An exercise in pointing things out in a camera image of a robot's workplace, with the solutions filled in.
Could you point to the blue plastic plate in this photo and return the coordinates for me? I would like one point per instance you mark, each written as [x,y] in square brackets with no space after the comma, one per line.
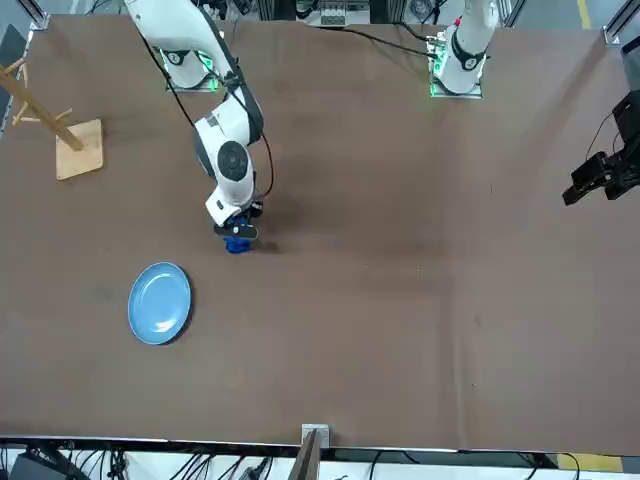
[160,302]

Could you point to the blue cloth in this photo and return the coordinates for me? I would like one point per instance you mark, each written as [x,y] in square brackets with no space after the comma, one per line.
[237,247]

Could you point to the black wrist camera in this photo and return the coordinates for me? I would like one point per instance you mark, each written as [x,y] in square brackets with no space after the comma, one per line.
[235,231]

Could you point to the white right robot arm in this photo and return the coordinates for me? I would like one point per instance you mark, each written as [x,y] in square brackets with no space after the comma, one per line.
[230,125]

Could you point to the black power supply box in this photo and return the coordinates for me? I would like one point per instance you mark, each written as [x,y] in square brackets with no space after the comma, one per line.
[35,470]

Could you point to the dark flat panel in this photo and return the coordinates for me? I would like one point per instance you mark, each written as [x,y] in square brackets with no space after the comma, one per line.
[12,45]

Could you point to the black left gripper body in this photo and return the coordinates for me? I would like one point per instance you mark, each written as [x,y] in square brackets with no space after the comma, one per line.
[630,120]

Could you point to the aluminium camera post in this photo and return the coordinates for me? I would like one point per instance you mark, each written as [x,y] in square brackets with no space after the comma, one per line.
[315,435]

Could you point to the white power strip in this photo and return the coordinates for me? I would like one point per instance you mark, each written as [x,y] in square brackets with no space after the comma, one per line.
[332,15]

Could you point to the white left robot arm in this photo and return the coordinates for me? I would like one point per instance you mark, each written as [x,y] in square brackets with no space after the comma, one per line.
[465,45]

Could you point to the wooden cup rack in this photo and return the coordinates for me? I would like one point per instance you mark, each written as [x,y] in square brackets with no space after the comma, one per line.
[80,150]

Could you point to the aluminium frame profile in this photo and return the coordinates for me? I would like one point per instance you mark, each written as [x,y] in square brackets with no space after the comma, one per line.
[37,17]
[617,27]

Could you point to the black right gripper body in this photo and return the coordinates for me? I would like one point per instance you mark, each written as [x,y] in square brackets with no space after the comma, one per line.
[252,212]

